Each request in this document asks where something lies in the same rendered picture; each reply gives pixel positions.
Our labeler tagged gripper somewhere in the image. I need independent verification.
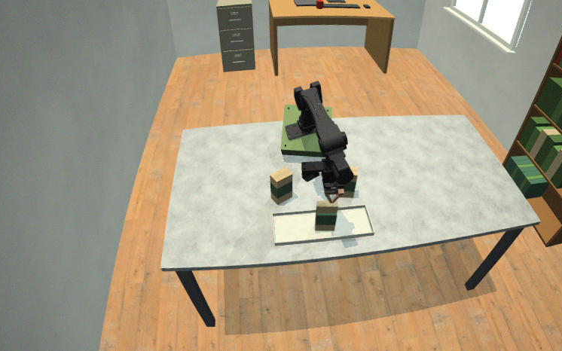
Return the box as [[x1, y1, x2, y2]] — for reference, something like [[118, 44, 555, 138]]
[[322, 178, 344, 203]]

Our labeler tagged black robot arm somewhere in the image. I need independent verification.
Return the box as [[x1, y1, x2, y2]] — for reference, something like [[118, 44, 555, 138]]
[[285, 81, 354, 185]]

